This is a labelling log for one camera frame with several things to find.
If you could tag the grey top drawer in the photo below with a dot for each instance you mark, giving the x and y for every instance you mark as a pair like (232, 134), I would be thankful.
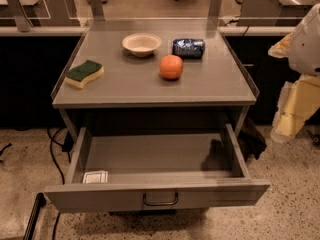
(157, 172)

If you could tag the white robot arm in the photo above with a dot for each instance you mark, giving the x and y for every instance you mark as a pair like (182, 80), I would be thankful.
(309, 27)

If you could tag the orange ball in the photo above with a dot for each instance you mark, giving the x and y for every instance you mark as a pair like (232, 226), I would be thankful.
(171, 67)

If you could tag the green yellow sponge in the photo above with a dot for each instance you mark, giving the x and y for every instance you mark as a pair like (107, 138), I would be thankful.
(84, 73)

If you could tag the white paper bowl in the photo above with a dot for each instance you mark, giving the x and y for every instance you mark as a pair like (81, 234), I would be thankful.
(142, 44)

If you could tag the right background desk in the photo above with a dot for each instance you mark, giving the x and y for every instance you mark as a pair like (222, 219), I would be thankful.
(274, 12)

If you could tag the left background desk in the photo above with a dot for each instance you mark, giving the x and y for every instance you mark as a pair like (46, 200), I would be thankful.
(41, 12)

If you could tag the background desk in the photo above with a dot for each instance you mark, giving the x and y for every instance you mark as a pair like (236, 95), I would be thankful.
(41, 12)
(274, 12)

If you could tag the blue crushed can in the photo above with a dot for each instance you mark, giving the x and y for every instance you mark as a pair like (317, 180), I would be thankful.
(188, 48)

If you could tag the grey metal drawer cabinet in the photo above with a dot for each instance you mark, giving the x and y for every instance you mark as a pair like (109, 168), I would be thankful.
(217, 79)

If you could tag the black bar on floor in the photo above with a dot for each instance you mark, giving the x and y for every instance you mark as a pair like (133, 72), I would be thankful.
(39, 203)

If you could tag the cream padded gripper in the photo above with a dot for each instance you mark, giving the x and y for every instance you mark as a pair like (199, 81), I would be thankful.
(306, 49)

